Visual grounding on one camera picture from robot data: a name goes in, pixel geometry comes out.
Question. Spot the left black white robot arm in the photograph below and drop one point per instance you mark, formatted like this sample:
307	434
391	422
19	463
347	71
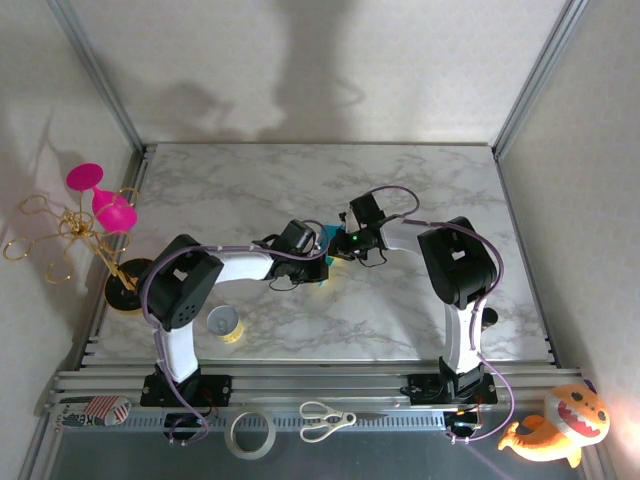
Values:
180	290

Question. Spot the aluminium frame post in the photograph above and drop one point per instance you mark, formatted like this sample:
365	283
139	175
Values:
537	75
99	75

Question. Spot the clear tape roll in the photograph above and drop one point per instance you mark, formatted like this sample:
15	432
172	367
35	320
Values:
250	455

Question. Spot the yellow label tin can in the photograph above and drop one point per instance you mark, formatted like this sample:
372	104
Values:
222	322

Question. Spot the teal cloth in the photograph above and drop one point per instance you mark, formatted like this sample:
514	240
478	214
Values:
335	232

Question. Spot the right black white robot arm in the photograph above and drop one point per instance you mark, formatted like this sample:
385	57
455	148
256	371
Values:
460	275

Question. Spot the orange shark plush toy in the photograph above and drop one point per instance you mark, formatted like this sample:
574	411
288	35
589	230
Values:
550	435

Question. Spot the pink plastic wine glass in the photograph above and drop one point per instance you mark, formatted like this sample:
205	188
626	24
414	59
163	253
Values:
115	215

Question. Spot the aluminium rail base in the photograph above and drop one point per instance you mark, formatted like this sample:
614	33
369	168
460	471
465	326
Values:
325	380

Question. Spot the black controller board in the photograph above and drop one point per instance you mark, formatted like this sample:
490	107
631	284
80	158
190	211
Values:
462	425
182	422

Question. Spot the flag patterned pouch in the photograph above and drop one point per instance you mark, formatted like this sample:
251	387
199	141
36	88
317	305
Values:
100	407

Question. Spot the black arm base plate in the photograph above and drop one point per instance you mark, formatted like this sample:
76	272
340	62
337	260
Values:
220	390
422	390

